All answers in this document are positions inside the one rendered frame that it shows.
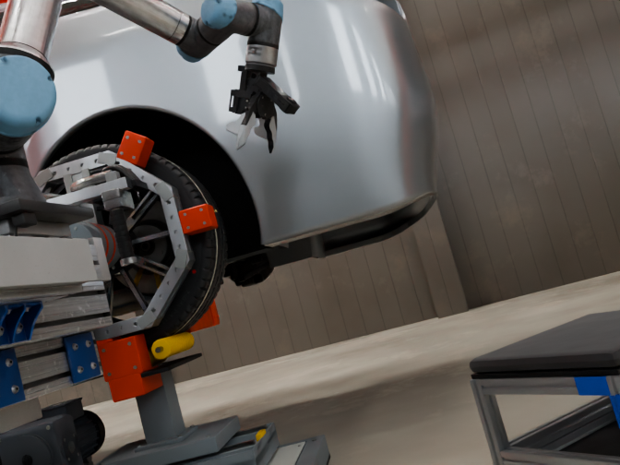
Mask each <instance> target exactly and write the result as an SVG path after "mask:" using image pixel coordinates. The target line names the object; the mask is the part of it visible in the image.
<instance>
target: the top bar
mask: <svg viewBox="0 0 620 465"><path fill-rule="evenodd" d="M115 188H120V189H123V190H128V189H131V188H133V187H132V184H131V180H130V178H128V177H122V178H119V179H116V180H113V181H110V182H107V183H103V184H100V185H95V186H92V187H88V188H85V189H82V190H78V191H76V192H73V193H69V194H66V195H62V196H60V197H54V198H51V199H48V200H47V202H50V203H57V204H64V205H71V206H75V205H78V204H82V203H85V202H88V201H91V200H94V199H98V198H101V193H102V192H105V191H109V190H112V189H115Z"/></svg>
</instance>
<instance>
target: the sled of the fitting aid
mask: <svg viewBox="0 0 620 465"><path fill-rule="evenodd" d="M279 444H280V442H279V439H278V435H277V431H276V428H275V424H274V423H267V424H263V425H259V426H256V427H252V428H248V429H244V430H241V431H237V432H236V434H235V435H234V436H233V437H232V438H231V439H230V440H229V441H228V442H227V443H226V444H225V445H224V446H223V447H222V448H221V449H220V450H219V451H218V452H215V453H211V454H208V455H204V456H200V457H196V458H192V459H186V460H182V461H178V462H175V463H171V464H167V465H267V464H268V462H269V460H270V459H271V457H272V455H273V454H274V452H275V451H276V449H277V447H278V446H279Z"/></svg>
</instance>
